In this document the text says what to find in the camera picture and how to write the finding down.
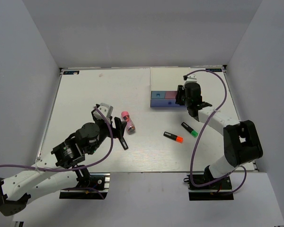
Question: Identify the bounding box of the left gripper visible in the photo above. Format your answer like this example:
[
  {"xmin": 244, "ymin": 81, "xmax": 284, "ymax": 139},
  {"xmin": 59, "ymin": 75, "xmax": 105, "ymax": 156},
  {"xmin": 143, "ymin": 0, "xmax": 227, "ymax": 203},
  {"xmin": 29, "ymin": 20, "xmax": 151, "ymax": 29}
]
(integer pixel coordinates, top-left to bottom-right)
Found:
[{"xmin": 88, "ymin": 110, "xmax": 127, "ymax": 155}]

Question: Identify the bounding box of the pink drawer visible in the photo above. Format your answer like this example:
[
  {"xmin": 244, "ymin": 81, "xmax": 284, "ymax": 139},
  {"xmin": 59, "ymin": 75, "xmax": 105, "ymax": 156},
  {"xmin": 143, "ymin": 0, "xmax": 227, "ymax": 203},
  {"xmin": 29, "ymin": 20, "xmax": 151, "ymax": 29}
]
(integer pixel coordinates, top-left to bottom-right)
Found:
[{"xmin": 165, "ymin": 91, "xmax": 177, "ymax": 99}]

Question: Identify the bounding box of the pink cap marker bottle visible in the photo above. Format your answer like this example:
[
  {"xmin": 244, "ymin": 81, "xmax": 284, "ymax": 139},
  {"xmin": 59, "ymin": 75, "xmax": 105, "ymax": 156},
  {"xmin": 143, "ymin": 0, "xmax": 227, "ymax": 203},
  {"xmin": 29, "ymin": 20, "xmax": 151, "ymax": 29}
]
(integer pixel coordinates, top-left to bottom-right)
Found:
[{"xmin": 121, "ymin": 111, "xmax": 135, "ymax": 134}]

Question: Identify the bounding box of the blue small drawer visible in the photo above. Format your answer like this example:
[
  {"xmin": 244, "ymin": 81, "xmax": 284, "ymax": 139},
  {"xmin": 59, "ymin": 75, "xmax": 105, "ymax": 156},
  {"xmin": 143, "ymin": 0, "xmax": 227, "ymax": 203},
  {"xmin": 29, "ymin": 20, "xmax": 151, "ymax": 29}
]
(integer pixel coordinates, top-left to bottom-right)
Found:
[{"xmin": 151, "ymin": 91, "xmax": 166, "ymax": 99}]

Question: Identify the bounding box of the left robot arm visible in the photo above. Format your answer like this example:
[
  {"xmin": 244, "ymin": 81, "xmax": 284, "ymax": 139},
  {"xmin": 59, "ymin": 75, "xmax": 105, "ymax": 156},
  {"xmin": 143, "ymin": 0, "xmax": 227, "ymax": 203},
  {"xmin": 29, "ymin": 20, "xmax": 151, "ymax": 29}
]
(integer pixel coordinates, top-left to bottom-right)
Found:
[{"xmin": 0, "ymin": 104, "xmax": 128, "ymax": 216}]

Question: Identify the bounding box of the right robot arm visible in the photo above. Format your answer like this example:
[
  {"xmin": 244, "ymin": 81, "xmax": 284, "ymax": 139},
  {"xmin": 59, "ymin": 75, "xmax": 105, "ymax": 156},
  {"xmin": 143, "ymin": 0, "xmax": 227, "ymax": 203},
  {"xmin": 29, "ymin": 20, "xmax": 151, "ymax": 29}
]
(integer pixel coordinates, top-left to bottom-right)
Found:
[{"xmin": 176, "ymin": 82, "xmax": 263, "ymax": 189}]

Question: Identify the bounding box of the pink highlighter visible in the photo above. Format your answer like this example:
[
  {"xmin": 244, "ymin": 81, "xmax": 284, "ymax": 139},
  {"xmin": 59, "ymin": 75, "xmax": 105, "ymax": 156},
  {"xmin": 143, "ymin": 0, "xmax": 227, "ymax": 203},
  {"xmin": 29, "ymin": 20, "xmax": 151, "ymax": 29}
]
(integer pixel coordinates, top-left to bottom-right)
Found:
[{"xmin": 119, "ymin": 137, "xmax": 128, "ymax": 150}]

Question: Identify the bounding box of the white drawer cabinet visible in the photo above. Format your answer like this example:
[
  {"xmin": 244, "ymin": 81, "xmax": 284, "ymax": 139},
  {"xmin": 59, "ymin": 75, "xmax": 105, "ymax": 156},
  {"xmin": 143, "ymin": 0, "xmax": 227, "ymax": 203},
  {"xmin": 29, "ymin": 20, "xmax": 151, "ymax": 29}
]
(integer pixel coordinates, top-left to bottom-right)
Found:
[{"xmin": 150, "ymin": 67, "xmax": 191, "ymax": 91}]

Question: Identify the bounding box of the green highlighter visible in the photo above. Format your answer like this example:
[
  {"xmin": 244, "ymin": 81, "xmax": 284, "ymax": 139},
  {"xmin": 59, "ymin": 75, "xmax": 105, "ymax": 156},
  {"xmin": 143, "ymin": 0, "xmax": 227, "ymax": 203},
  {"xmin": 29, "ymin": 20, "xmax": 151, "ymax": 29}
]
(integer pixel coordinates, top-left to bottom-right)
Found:
[{"xmin": 181, "ymin": 122, "xmax": 198, "ymax": 138}]

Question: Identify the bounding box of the orange highlighter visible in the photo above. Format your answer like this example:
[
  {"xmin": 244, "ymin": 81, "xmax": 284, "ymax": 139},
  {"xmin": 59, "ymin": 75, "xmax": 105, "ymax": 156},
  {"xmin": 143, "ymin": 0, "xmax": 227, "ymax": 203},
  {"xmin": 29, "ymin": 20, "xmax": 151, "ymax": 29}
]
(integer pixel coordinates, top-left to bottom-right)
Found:
[{"xmin": 163, "ymin": 131, "xmax": 183, "ymax": 143}]

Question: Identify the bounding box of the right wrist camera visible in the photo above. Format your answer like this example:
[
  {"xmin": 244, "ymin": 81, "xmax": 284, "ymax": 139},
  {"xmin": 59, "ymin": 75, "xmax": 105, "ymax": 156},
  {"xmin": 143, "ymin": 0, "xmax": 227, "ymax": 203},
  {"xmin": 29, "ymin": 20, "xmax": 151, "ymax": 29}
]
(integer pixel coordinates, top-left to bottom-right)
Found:
[{"xmin": 183, "ymin": 73, "xmax": 197, "ymax": 85}]

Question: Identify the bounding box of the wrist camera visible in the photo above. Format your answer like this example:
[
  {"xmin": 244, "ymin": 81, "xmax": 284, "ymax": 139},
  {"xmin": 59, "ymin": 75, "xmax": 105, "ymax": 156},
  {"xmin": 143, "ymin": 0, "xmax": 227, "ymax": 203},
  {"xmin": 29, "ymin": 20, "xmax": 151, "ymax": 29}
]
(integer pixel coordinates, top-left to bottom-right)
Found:
[
  {"xmin": 93, "ymin": 103, "xmax": 113, "ymax": 122},
  {"xmin": 183, "ymin": 73, "xmax": 197, "ymax": 85}
]

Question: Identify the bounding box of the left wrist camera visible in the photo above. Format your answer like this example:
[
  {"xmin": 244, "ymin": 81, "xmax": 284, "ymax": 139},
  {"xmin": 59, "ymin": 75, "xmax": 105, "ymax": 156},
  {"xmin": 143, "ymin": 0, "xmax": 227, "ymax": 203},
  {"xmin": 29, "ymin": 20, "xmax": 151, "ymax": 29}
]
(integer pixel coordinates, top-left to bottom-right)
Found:
[{"xmin": 93, "ymin": 103, "xmax": 113, "ymax": 122}]

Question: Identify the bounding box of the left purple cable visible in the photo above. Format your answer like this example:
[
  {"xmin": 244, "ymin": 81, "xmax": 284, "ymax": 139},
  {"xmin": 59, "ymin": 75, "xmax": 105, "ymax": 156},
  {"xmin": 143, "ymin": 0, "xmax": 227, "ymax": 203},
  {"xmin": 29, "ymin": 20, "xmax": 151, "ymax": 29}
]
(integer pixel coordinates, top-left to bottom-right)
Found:
[{"xmin": 0, "ymin": 107, "xmax": 114, "ymax": 201}]

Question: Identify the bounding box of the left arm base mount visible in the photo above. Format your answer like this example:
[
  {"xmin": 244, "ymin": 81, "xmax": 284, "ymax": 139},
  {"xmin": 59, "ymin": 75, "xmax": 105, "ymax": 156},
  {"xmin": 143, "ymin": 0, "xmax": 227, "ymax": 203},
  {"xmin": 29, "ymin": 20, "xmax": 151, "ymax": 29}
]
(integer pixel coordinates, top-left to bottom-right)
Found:
[{"xmin": 59, "ymin": 173, "xmax": 110, "ymax": 200}]

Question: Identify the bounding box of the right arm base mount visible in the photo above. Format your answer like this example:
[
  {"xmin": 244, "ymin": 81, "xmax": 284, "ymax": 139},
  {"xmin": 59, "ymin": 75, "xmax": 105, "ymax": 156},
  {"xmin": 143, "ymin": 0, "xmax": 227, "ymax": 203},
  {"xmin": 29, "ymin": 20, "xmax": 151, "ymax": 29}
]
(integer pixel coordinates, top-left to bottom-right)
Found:
[{"xmin": 183, "ymin": 175, "xmax": 234, "ymax": 201}]

